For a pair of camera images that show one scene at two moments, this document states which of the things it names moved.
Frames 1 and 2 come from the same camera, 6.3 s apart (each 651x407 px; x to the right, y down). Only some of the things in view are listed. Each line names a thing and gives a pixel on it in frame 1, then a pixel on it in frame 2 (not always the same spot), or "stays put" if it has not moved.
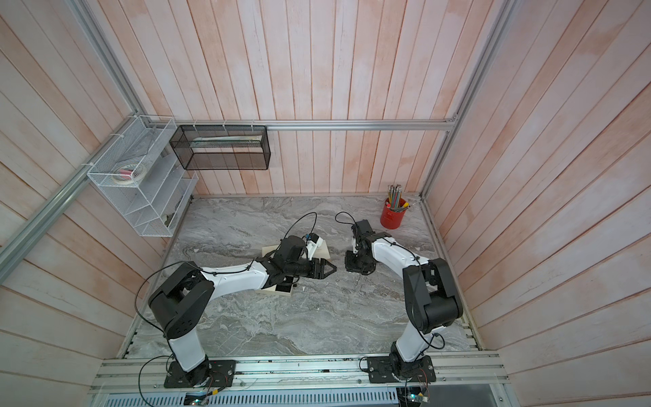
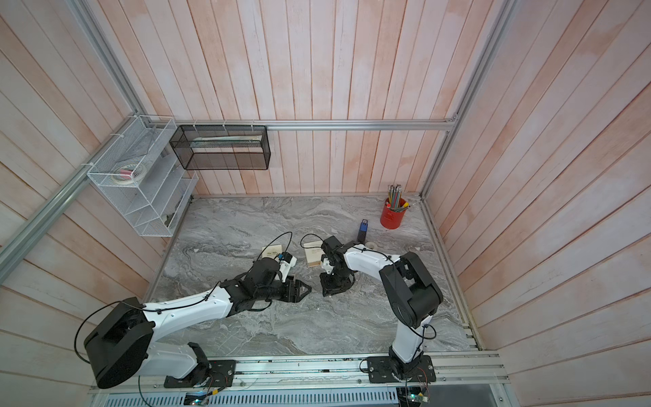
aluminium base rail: x=453 y=374 stays put
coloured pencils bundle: x=395 y=192 stays put
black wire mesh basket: x=222 y=147 stays put
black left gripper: x=325 y=262 to x=296 y=298
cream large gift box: x=264 y=250 stays put
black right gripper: x=350 y=265 to x=328 y=287
